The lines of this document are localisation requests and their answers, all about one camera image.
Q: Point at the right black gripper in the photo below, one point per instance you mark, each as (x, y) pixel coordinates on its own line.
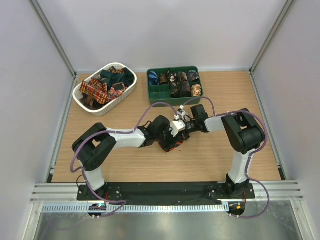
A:
(187, 134)

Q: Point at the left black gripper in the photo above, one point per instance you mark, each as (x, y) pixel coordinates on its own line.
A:
(171, 141)

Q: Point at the orange navy striped tie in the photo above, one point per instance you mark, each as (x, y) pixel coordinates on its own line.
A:
(170, 146)

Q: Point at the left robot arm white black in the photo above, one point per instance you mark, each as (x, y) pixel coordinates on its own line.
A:
(95, 145)

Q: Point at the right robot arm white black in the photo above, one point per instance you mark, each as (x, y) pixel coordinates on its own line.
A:
(246, 134)

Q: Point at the beige red rolled tie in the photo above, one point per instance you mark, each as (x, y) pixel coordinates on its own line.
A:
(196, 90)

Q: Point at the dark floral rolled tie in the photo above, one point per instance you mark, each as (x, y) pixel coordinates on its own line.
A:
(173, 85)

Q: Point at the green divided organizer tray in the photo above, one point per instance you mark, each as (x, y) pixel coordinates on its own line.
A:
(161, 93)

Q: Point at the blue grey rolled tie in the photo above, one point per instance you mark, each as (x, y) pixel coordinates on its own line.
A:
(193, 76)

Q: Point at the brown camouflage rolled tie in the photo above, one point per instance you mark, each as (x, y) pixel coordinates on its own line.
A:
(163, 79)

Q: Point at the dark green tie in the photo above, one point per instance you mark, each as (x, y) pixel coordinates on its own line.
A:
(114, 76)

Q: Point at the red yellow patterned tie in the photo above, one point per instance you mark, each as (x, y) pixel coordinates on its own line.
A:
(99, 90)

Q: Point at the white plastic basket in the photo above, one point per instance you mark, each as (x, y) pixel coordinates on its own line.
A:
(77, 95)

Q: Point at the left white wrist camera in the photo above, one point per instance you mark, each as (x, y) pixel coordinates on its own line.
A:
(177, 126)

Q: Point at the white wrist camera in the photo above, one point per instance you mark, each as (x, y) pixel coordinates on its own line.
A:
(177, 126)
(181, 114)

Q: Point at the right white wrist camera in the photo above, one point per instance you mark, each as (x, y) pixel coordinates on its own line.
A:
(181, 114)

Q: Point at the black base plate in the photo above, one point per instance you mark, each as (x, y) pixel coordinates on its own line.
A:
(172, 193)

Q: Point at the slotted grey cable duct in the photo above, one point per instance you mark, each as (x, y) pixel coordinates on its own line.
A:
(103, 209)

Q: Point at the right aluminium frame post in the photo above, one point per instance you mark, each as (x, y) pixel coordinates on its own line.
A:
(283, 14)

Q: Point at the aluminium frame post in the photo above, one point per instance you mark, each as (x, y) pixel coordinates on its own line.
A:
(283, 14)
(68, 102)

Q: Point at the left aluminium frame post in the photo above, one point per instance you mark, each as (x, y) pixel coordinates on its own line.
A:
(68, 102)

